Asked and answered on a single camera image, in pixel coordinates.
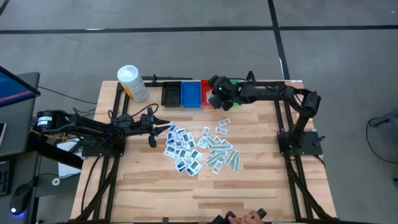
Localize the black aluminium table frame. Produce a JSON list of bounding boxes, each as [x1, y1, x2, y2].
[[70, 74, 335, 224]]

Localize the person's hand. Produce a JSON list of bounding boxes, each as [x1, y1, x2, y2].
[[228, 210, 265, 224]]

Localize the black plastic bin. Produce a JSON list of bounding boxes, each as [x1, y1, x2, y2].
[[160, 81, 182, 108]]

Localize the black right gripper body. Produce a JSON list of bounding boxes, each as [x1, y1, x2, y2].
[[208, 74, 241, 111]]

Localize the thin black floor cable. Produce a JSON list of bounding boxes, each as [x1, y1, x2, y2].
[[365, 121, 398, 165], [39, 86, 98, 105]]

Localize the green plastic bin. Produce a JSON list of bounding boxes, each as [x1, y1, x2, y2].
[[228, 79, 243, 106]]

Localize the black keyboard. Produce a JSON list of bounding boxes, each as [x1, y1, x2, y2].
[[0, 160, 12, 197]]

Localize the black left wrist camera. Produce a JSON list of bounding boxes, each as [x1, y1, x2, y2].
[[140, 113, 155, 128]]

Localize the white wipes canister yellow stripe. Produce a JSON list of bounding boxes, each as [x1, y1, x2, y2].
[[116, 64, 149, 103]]

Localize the black computer mouse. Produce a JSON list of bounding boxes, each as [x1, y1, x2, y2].
[[9, 183, 34, 216]]

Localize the grey floor stand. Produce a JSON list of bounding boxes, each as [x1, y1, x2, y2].
[[368, 108, 398, 128]]

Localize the blue plastic bin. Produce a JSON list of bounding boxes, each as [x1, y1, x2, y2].
[[180, 80, 203, 109]]

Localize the white paper sheet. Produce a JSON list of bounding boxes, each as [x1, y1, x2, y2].
[[57, 139, 82, 178]]

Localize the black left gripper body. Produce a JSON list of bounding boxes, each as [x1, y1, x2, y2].
[[139, 107, 157, 149]]

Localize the red plastic bin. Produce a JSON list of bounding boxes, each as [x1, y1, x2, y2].
[[200, 79, 218, 106]]

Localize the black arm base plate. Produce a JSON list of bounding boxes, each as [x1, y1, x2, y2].
[[277, 130, 323, 156], [82, 136, 127, 157]]

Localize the black left camera cable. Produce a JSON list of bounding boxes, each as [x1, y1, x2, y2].
[[132, 103, 159, 118]]

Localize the yellow cable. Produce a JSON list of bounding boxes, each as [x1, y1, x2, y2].
[[30, 129, 80, 141]]

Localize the smartphone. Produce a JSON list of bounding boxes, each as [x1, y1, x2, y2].
[[0, 121, 7, 147]]

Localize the laptop with blue screen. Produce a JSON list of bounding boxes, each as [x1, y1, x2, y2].
[[0, 72, 41, 158]]

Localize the monitor with blue screen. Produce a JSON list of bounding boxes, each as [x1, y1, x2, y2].
[[0, 65, 42, 108]]

